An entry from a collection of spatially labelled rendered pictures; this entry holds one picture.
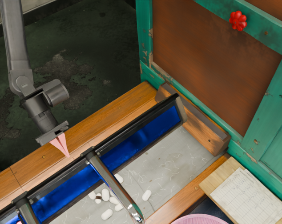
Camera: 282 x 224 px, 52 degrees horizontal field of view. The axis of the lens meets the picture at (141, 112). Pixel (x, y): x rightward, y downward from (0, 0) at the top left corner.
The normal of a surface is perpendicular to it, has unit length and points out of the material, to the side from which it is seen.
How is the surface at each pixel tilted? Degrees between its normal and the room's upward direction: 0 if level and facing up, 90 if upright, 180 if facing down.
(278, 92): 90
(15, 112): 0
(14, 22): 45
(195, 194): 0
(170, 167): 0
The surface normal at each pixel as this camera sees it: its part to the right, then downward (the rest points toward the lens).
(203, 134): -0.73, 0.25
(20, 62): 0.44, -0.07
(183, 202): -0.04, -0.57
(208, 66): -0.78, 0.53
